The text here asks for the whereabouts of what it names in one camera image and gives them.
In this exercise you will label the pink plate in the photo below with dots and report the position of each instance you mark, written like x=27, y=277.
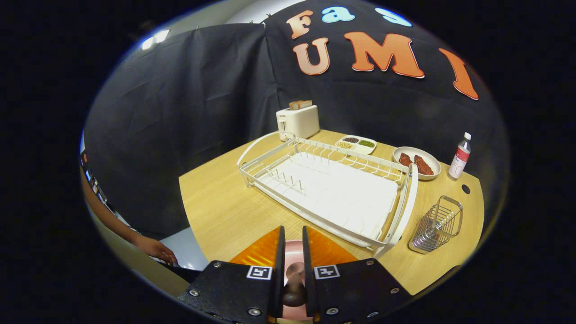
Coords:
x=294, y=252

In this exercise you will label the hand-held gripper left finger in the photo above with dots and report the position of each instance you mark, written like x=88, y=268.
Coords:
x=234, y=288

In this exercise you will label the black backdrop cloth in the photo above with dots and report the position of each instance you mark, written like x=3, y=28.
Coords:
x=202, y=112

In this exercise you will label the clear plastic water bottle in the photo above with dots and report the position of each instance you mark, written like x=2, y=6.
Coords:
x=460, y=157

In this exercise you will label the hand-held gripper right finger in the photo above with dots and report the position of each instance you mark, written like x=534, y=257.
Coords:
x=351, y=288

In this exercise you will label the white toaster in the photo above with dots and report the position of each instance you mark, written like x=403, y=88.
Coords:
x=299, y=121

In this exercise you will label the red meat slice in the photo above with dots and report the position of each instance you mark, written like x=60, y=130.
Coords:
x=424, y=165
x=405, y=159

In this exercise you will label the toast slice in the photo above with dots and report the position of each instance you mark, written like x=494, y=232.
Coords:
x=307, y=104
x=294, y=105

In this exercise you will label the ceiling light strip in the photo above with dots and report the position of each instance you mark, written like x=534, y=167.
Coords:
x=155, y=39

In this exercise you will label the white divided bean dish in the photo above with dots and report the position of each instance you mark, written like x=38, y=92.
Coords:
x=357, y=148

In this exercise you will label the beige plate with meat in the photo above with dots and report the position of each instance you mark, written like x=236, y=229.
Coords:
x=432, y=157

